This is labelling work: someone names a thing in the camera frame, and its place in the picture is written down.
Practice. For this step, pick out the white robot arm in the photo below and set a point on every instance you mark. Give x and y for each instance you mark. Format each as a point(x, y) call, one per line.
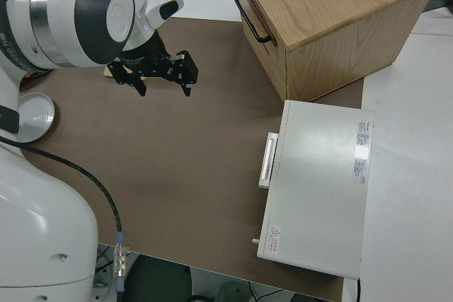
point(35, 227)

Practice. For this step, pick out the wooden drawer box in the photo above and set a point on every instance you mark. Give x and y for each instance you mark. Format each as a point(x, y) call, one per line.
point(339, 15)

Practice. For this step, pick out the black round floor base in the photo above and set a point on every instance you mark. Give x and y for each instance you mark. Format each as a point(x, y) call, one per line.
point(159, 280)

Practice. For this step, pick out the gray round plate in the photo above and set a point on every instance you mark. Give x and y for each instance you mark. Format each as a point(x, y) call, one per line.
point(35, 118)

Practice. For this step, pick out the small tan wooden block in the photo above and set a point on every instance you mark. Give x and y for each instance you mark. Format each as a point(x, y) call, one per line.
point(106, 72)

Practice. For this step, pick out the brown table mat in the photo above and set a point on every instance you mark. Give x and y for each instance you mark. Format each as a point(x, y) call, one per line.
point(177, 160)

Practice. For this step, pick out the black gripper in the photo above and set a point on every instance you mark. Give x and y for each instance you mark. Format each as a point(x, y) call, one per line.
point(145, 61)

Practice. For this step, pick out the white toaster oven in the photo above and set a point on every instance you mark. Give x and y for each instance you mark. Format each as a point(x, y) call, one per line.
point(318, 189)

